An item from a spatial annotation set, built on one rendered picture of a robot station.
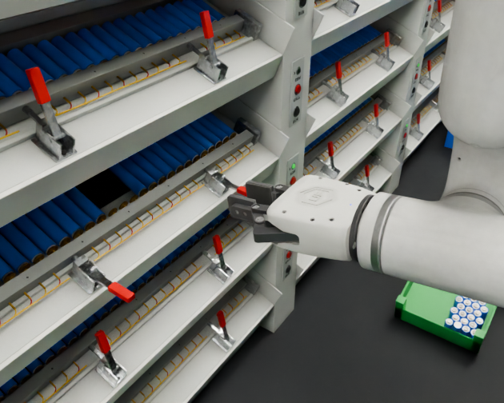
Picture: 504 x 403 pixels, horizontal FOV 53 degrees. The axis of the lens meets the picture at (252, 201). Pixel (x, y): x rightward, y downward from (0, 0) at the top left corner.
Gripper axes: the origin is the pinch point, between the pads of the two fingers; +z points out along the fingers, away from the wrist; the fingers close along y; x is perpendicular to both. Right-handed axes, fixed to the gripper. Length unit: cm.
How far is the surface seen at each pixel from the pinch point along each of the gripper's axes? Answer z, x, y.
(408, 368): -9, 61, -36
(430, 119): 22, 46, -141
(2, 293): 18.4, 2.9, 24.7
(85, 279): 15.1, 5.7, 16.4
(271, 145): 15.3, 6.2, -27.0
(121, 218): 18.1, 3.2, 6.7
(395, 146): 19, 38, -97
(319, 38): 11.3, -9.8, -40.1
